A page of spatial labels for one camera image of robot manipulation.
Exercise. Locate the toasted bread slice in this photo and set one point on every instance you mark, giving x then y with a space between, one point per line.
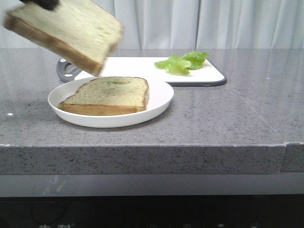
80 31
108 96

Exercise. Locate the white cutting board grey rim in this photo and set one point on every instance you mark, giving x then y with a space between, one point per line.
144 67

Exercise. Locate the green lettuce leaf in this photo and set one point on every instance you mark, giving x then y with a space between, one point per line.
182 65

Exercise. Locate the white round plate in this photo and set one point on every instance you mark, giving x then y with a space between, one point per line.
160 95

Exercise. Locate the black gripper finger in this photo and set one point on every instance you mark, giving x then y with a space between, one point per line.
46 4

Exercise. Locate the black appliance front panel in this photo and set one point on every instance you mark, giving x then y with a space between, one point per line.
251 211

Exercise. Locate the white curtain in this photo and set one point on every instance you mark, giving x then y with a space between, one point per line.
209 24

